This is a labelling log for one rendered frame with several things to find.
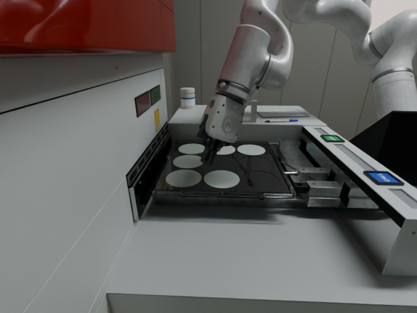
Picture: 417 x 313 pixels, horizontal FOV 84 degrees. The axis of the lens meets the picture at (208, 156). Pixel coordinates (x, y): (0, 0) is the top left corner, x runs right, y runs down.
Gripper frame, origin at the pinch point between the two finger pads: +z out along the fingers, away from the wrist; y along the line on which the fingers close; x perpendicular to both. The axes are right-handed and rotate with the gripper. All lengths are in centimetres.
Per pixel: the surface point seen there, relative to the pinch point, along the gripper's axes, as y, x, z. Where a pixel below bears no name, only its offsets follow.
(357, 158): 33.6, -20.6, -13.0
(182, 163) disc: 3.9, 14.8, 7.1
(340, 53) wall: 172, 73, -106
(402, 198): 21.8, -35.0, -7.4
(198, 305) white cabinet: -7.4, -20.2, 23.8
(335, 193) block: 26.2, -21.9, -2.3
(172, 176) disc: -2.0, 9.5, 9.8
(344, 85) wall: 191, 66, -84
